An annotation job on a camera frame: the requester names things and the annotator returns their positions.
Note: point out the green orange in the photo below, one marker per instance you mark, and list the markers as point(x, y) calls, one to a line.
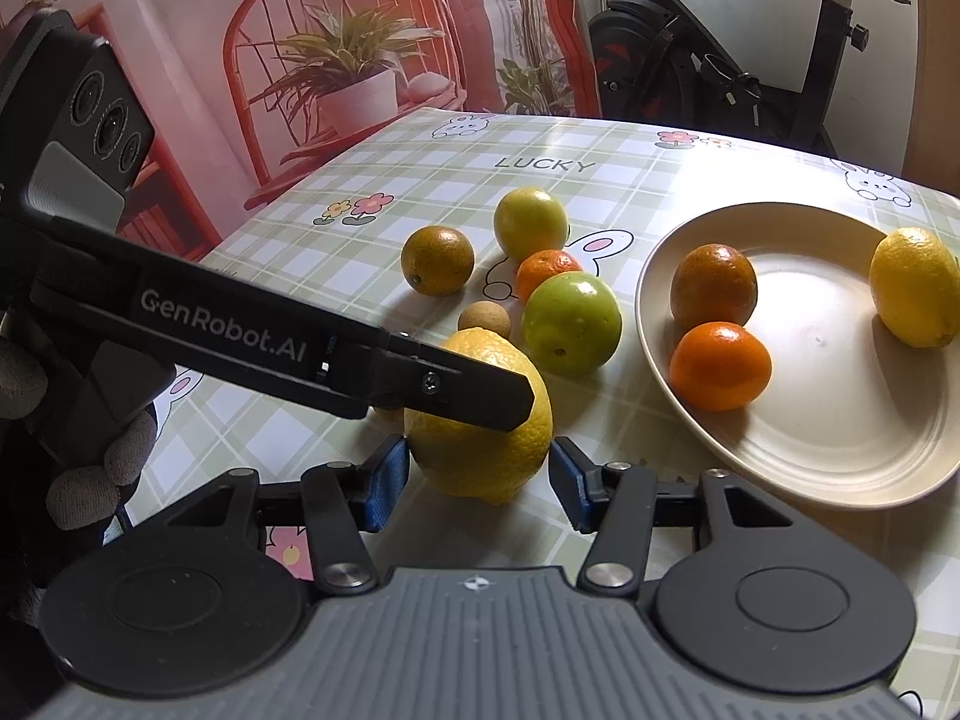
point(571, 324)

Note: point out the yellow-green citrus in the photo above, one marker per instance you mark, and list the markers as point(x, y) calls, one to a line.
point(530, 223)

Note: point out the person's left hand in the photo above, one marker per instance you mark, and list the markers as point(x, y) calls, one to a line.
point(82, 495)

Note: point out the checked bunny print tablecloth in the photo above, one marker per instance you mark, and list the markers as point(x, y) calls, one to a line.
point(420, 187)

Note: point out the black exercise bike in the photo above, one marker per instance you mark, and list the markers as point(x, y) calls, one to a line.
point(675, 67)

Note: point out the small orange mandarin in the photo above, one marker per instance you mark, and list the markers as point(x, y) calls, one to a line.
point(720, 366)
point(546, 274)

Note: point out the dark brownish orange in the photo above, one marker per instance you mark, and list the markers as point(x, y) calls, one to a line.
point(712, 286)

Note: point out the yellow lemon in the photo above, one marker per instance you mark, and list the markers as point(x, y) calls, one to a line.
point(915, 286)
point(480, 461)

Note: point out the beige round plate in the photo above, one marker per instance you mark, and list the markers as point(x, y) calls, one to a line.
point(825, 390)

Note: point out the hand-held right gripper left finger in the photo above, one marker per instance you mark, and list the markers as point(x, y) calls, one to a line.
point(386, 481)

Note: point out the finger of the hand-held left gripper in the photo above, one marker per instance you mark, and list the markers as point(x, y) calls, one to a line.
point(465, 390)

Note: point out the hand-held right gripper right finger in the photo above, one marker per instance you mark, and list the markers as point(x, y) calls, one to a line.
point(566, 476)

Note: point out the wooden wardrobe panel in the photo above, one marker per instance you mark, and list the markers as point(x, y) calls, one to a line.
point(937, 90)

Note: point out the printed wall cloth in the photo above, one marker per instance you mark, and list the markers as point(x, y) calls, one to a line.
point(187, 90)

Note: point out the dark green-orange citrus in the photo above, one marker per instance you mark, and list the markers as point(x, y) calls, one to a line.
point(437, 260)

